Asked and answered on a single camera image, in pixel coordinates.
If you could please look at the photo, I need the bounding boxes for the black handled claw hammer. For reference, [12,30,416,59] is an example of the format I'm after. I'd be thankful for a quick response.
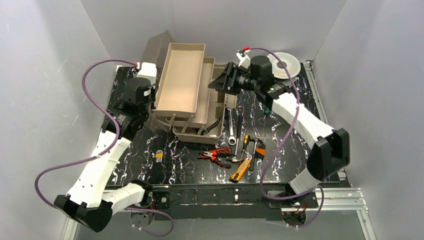
[226,114,244,163]

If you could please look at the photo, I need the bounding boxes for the grey black pruning pliers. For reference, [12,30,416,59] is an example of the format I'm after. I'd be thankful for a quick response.
[199,118,221,136]

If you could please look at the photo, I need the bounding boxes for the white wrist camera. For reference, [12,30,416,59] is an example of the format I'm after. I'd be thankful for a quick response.
[136,62,157,84]
[236,48,251,71]

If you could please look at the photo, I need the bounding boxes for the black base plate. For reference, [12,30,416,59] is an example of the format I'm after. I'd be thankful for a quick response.
[144,183,319,221]

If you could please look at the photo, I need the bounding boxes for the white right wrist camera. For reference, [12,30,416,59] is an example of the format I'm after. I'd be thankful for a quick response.
[236,48,251,71]

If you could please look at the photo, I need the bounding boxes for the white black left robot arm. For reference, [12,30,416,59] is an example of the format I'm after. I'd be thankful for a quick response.
[53,77,155,233]

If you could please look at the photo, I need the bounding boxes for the yellow utility knife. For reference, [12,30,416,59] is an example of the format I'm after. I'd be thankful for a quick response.
[229,157,252,183]

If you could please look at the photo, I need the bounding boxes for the green stubby screwdriver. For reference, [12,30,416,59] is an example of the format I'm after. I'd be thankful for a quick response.
[263,106,271,120]

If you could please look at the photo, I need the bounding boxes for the aluminium front rail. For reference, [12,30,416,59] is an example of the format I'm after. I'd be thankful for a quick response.
[53,183,376,240]

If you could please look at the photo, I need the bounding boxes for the white filament spool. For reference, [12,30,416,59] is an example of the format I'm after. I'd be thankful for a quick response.
[267,52,301,80]

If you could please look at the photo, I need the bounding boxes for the translucent beige tool box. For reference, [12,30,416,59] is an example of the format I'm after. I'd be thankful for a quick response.
[141,30,237,145]

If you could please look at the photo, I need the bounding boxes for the yellow hex key set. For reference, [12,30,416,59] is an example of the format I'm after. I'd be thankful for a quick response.
[154,150,164,163]

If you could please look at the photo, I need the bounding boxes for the red black utility knife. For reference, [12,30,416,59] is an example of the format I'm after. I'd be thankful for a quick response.
[197,147,234,160]

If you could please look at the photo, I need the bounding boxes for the orange black needle nose pliers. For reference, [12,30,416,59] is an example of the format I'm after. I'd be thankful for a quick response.
[197,151,233,169]

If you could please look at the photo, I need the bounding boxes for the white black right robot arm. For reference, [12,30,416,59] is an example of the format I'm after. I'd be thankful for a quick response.
[208,62,350,200]

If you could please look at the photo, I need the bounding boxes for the orange black hex key holder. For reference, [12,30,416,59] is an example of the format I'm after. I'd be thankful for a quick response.
[254,139,267,160]

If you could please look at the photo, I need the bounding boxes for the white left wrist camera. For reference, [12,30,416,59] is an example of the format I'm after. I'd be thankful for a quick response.
[136,62,157,84]

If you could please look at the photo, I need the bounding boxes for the silver ratchet ring wrench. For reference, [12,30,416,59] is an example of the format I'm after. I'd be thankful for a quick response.
[227,108,236,146]

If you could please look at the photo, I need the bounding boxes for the small black hammer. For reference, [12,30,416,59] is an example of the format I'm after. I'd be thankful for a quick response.
[248,138,260,172]

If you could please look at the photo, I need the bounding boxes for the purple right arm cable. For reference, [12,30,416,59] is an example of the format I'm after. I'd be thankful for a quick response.
[259,47,325,229]

